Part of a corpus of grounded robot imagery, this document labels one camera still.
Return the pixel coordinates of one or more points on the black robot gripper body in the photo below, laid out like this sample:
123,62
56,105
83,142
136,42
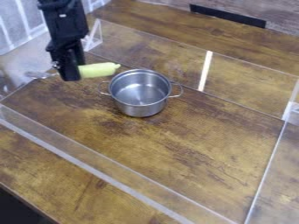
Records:
66,21

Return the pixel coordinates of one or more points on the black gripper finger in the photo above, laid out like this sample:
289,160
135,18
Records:
79,53
64,62

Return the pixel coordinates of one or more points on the small stainless steel pot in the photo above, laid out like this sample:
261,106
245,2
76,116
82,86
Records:
140,92

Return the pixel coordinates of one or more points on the clear acrylic triangle bracket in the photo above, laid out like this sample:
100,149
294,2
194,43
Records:
94,39

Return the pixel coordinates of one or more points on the green handled metal spoon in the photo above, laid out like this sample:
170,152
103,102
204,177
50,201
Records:
87,71

